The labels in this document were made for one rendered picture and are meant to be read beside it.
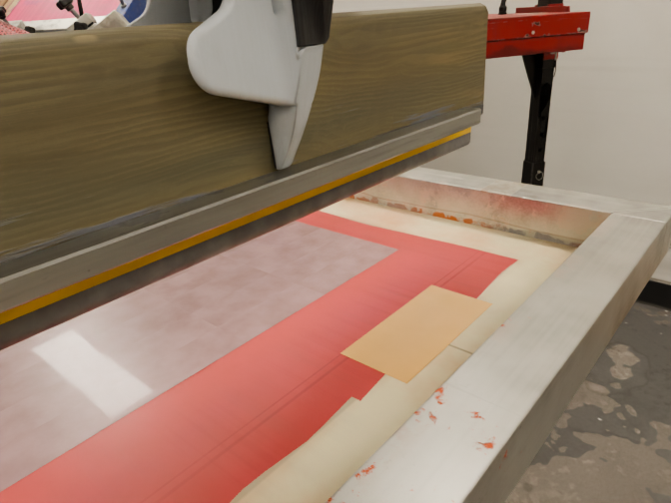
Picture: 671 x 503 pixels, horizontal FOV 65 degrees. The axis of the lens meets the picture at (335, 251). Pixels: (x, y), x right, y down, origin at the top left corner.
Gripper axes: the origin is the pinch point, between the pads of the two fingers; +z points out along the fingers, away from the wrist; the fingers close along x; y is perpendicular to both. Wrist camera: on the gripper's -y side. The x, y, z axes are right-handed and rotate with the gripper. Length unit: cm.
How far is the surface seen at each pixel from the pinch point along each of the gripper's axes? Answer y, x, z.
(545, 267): -20.6, 7.2, 13.7
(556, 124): -200, -54, 40
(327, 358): -2.0, 1.3, 13.8
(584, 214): -25.6, 8.1, 10.7
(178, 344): 2.6, -7.4, 13.8
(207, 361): 2.6, -4.4, 13.8
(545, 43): -124, -34, 5
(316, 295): -7.2, -4.4, 13.7
